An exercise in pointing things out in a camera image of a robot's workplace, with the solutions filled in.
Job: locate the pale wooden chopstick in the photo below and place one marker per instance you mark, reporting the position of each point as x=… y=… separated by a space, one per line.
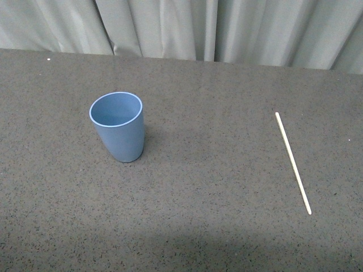
x=293 y=163

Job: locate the blue plastic cup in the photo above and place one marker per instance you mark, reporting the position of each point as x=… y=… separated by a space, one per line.
x=118 y=119

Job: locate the grey-white curtain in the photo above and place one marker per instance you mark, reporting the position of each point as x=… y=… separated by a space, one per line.
x=309 y=34

